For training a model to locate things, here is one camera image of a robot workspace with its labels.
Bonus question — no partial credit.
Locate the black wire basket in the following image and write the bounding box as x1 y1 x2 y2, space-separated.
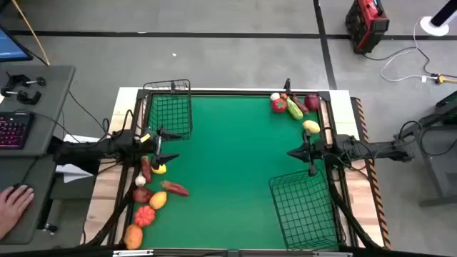
142 79 194 141
268 169 340 251

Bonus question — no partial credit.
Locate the grey metal stand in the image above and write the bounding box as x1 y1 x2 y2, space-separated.
394 91 457 208

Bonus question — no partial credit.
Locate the pink backlit keyboard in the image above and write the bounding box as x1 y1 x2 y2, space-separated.
0 111 35 150

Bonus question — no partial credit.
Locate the red bell pepper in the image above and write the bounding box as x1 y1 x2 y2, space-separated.
134 205 156 228

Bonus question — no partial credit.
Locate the black desk cable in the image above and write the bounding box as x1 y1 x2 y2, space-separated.
14 91 111 143

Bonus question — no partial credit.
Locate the white floor cable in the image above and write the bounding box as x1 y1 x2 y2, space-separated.
379 17 438 83

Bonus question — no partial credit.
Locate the dark red round fruit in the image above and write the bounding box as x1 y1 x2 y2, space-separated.
304 93 321 111

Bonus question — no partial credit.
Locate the red apple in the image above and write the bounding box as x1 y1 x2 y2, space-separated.
132 187 154 204

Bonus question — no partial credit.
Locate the yellow-orange mango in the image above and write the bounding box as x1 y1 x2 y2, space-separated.
149 191 168 211

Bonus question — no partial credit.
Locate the grey desk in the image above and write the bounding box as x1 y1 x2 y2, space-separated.
0 65 76 246

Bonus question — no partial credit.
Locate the black floor cable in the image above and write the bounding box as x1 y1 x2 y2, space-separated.
362 45 457 79

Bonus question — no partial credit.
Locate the white paper sheet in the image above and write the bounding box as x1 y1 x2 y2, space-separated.
55 133 94 183

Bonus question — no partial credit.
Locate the yellow plug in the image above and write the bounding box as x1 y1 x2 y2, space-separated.
433 74 457 85

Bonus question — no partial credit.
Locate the person's hand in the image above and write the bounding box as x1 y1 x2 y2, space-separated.
0 184 36 240

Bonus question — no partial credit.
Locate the green table mat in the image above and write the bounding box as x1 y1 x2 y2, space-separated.
134 94 338 250

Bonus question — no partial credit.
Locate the dark red long pepper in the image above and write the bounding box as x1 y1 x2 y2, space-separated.
141 155 154 184

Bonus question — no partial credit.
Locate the dark maroon eggplant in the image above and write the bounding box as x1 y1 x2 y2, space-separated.
291 94 310 116

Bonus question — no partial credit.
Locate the white round stand base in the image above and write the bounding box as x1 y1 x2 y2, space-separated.
419 16 450 37

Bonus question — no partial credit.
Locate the black yellow hazard strip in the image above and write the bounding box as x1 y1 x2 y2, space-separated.
351 96 393 249

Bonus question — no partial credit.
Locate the black stand pole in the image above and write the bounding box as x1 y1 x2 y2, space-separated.
430 0 457 28

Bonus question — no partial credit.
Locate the black clamp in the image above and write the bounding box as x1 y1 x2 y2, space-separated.
5 72 46 90
0 87 42 106

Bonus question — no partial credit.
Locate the red black equipment case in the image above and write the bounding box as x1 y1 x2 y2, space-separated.
344 0 390 55

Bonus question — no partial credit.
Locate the black cable conduit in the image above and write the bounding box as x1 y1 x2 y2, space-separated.
328 178 379 251
81 167 140 247

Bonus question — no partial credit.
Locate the red tomato green stem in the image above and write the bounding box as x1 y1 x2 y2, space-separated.
271 98 288 114

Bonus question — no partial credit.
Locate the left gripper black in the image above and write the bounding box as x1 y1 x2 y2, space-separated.
137 127 184 168

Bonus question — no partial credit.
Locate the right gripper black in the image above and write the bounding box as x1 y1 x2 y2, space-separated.
287 130 335 176

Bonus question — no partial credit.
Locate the orange pumpkin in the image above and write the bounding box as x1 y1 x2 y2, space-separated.
124 223 144 251

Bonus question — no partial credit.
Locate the computer monitor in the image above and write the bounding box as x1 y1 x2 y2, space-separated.
0 24 34 64

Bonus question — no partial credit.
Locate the thin yellow rod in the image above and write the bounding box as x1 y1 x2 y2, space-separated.
10 0 51 66

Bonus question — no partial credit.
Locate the black metal table frame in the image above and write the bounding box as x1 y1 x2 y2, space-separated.
106 87 358 253

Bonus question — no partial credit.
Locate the silver metal bracket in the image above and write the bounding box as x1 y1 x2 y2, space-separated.
312 251 353 257
113 249 154 257

